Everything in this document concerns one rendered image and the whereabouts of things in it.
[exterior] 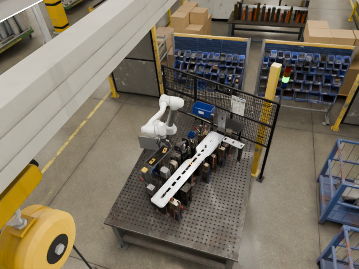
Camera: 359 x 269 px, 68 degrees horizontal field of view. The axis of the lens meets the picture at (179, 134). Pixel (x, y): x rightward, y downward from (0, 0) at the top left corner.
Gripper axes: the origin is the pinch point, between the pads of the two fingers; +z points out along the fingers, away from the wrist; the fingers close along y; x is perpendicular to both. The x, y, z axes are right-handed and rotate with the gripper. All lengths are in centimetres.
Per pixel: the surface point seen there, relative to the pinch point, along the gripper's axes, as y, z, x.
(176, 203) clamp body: 35, 14, -62
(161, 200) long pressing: 17, 20, -61
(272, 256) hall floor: 155, 120, -44
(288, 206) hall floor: 172, 120, 39
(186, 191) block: 41, 17, -43
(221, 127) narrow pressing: 59, 14, 70
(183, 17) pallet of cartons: -119, 16, 456
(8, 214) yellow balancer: 65, -203, -194
